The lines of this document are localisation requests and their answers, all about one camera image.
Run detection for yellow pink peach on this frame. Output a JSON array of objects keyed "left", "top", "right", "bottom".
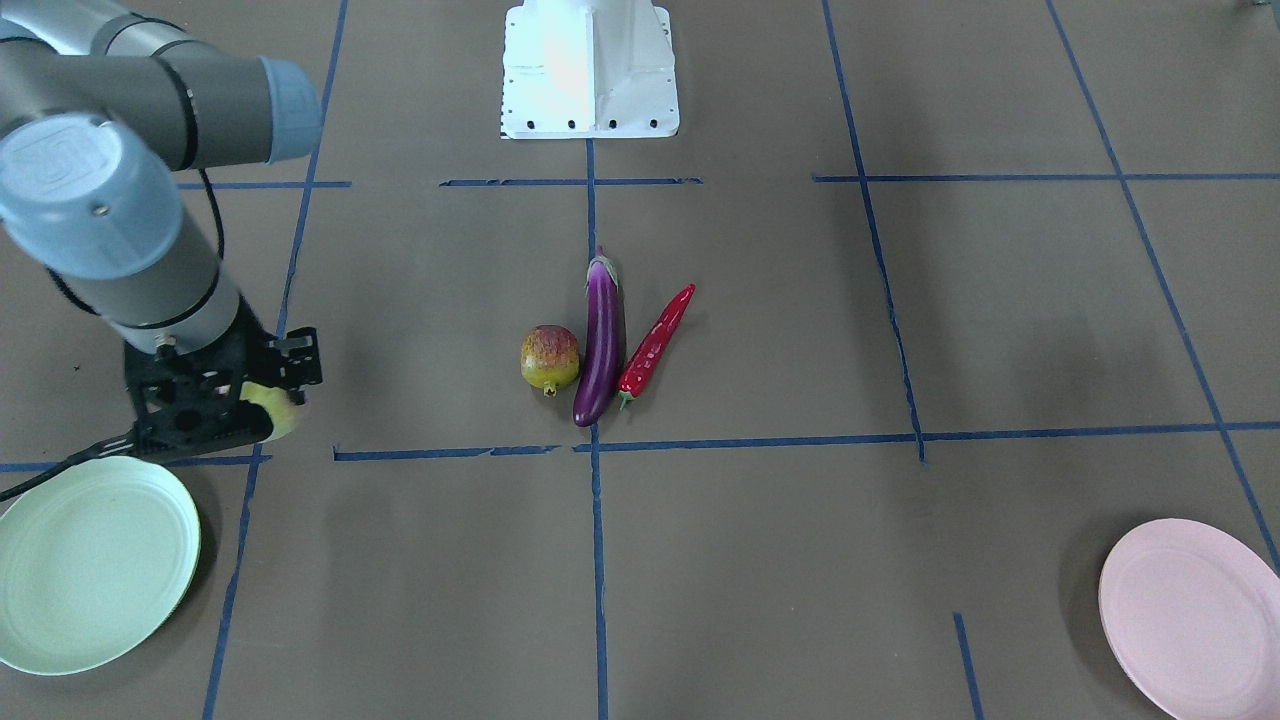
[{"left": 239, "top": 382, "right": 306, "bottom": 443}]

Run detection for light green plate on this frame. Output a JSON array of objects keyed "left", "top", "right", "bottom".
[{"left": 1, "top": 457, "right": 202, "bottom": 676}]

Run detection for red yellow pomegranate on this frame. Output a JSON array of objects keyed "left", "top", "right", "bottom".
[{"left": 520, "top": 324, "right": 581, "bottom": 397}]

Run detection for purple eggplant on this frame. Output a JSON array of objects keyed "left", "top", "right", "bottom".
[{"left": 572, "top": 252, "right": 626, "bottom": 428}]

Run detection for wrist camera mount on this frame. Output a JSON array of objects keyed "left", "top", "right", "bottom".
[{"left": 262, "top": 327, "right": 324, "bottom": 391}]

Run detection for red chili pepper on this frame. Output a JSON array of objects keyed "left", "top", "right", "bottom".
[{"left": 616, "top": 283, "right": 698, "bottom": 409}]

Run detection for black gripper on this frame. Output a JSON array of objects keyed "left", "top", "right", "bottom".
[{"left": 124, "top": 300, "right": 275, "bottom": 462}]

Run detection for black camera cable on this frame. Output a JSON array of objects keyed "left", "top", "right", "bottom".
[{"left": 0, "top": 165, "right": 227, "bottom": 502}]

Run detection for pink plate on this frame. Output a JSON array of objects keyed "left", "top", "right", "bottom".
[{"left": 1098, "top": 518, "right": 1279, "bottom": 719}]

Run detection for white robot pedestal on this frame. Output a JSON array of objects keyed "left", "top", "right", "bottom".
[{"left": 500, "top": 1, "right": 681, "bottom": 140}]

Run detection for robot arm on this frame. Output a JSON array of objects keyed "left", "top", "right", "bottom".
[{"left": 1, "top": 1, "right": 323, "bottom": 462}]

